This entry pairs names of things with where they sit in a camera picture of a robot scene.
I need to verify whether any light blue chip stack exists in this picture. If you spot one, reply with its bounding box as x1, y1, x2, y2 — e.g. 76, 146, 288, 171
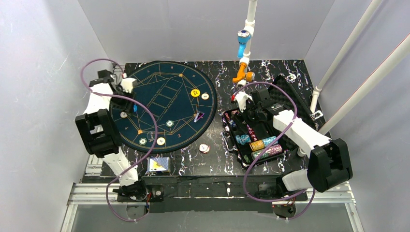
235, 134, 252, 145

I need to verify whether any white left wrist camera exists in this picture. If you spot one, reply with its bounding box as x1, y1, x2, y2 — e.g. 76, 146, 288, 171
119, 77, 138, 93

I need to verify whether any chrome case handle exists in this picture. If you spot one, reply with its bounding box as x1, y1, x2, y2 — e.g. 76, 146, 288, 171
221, 130, 236, 152

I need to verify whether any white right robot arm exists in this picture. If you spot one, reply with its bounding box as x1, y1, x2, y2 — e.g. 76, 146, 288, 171
232, 89, 352, 196

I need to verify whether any white thin diagonal pole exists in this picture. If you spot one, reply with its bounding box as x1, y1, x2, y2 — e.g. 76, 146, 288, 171
310, 0, 382, 113

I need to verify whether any yellow poker chip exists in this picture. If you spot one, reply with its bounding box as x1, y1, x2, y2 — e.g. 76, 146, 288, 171
201, 93, 209, 100
120, 111, 128, 118
156, 137, 166, 145

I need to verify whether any aluminium frame rail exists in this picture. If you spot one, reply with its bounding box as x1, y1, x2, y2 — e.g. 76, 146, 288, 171
60, 64, 126, 232

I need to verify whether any red and white poker chip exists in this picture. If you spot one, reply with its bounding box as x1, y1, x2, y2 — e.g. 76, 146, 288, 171
199, 144, 210, 154

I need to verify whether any round dark blue poker mat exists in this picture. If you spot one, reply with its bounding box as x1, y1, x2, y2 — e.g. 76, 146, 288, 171
109, 61, 217, 154

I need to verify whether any yellow chip stack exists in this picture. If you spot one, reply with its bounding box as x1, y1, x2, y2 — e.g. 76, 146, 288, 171
249, 140, 265, 152

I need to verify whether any clear dealer button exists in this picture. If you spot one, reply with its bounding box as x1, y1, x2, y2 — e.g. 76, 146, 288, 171
146, 131, 155, 142

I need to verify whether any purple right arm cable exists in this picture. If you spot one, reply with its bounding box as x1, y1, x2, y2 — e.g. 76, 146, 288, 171
230, 82, 316, 220

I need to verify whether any white diagonal frame pole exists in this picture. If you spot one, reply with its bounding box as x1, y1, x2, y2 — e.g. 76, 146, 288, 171
319, 35, 410, 135

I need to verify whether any black poker chip case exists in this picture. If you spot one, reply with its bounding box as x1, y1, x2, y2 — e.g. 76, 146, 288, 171
222, 75, 322, 167

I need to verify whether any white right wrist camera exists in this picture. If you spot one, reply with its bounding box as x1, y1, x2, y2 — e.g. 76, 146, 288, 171
232, 91, 253, 113

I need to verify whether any green poker chip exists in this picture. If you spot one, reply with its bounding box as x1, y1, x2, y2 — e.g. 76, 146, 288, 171
166, 120, 174, 127
138, 138, 147, 145

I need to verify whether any green and purple chip row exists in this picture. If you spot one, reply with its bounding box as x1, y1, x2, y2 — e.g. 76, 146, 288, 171
251, 144, 283, 160

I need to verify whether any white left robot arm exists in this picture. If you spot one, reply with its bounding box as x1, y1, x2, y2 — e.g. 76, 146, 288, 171
75, 70, 139, 187

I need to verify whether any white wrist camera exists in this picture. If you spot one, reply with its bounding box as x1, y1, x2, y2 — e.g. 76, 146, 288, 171
232, 91, 253, 113
119, 77, 138, 93

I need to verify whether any yellow big blind button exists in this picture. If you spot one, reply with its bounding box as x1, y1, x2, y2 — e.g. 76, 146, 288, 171
190, 88, 201, 98

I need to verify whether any boxed deck of playing cards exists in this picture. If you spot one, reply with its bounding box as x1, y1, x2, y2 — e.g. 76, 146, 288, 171
147, 157, 170, 173

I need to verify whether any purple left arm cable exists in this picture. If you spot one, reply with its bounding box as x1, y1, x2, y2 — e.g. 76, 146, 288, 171
80, 58, 159, 223

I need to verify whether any white pipe camera stand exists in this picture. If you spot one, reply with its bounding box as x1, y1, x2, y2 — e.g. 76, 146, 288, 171
233, 0, 258, 87

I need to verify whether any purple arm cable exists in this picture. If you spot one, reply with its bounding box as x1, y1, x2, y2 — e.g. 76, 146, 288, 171
230, 82, 316, 220
80, 58, 159, 223

